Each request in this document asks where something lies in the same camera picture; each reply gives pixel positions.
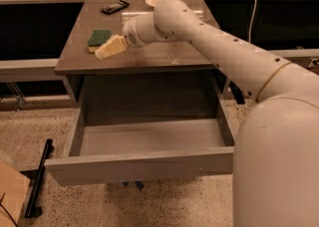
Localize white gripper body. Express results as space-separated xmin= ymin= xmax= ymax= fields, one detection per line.
xmin=122 ymin=12 xmax=176 ymax=48

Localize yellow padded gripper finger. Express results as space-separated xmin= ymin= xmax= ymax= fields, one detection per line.
xmin=95 ymin=35 xmax=128 ymax=60

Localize green and yellow sponge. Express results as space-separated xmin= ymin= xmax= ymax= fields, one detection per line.
xmin=87 ymin=29 xmax=112 ymax=53

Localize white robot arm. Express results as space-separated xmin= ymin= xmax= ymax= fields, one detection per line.
xmin=95 ymin=0 xmax=319 ymax=227

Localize open grey top drawer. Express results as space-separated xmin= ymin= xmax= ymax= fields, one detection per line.
xmin=44 ymin=77 xmax=237 ymax=187

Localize black remote control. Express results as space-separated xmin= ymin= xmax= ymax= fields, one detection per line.
xmin=101 ymin=0 xmax=130 ymax=15

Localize brown glossy cabinet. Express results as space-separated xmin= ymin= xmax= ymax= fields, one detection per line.
xmin=54 ymin=0 xmax=241 ymax=106

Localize black metal bar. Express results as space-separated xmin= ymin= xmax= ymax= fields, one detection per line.
xmin=25 ymin=138 xmax=54 ymax=218

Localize wooden board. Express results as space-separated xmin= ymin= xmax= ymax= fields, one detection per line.
xmin=0 ymin=160 xmax=30 ymax=227

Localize grey window rail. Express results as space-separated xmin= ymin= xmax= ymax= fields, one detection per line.
xmin=0 ymin=49 xmax=319 ymax=83

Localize white power cable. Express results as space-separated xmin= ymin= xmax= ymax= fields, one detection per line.
xmin=247 ymin=0 xmax=258 ymax=45

